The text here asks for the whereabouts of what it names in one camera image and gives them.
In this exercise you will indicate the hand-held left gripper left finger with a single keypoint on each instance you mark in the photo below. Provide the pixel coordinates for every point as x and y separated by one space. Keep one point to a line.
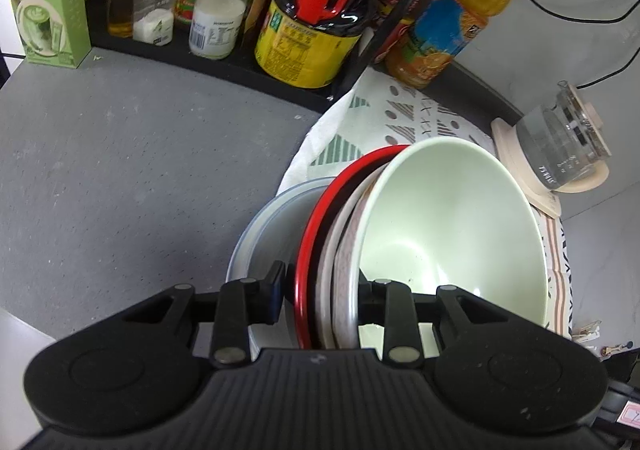
275 295

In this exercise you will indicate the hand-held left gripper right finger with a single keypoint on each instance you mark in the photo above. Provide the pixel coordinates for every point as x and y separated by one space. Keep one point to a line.
370 302

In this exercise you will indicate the clear spice jar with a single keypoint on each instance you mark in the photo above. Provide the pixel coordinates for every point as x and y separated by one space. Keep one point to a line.
152 10

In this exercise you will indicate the beige kettle base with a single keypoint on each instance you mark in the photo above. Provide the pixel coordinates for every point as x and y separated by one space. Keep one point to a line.
510 150

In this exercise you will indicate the white bottle with white cap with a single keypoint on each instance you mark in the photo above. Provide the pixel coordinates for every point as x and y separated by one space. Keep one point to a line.
217 20

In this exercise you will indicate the pale green bowl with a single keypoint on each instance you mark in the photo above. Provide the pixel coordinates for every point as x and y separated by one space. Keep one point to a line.
440 210

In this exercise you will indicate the red soda bottle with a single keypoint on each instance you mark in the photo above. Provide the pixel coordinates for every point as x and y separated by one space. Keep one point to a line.
405 15

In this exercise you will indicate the speckled beige plate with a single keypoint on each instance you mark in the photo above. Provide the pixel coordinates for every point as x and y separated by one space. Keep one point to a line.
346 282
322 275

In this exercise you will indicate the black rack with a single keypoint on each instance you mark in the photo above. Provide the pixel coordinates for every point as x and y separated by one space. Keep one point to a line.
150 53

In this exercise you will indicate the crumpled paper packets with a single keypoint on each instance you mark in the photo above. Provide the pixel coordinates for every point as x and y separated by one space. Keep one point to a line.
592 337

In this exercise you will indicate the orange juice bottle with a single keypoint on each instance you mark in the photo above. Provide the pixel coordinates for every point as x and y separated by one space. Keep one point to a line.
445 30

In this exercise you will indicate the patterned white cloth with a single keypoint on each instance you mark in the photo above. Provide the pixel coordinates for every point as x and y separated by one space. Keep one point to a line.
360 130

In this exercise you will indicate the red plate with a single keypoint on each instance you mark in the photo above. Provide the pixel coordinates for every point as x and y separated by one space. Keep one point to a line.
306 270

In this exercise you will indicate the dark sauce bottle yellow label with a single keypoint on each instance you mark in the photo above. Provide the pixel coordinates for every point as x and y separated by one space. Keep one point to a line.
305 45

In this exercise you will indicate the white bowl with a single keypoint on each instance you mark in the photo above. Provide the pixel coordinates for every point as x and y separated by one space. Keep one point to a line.
270 230

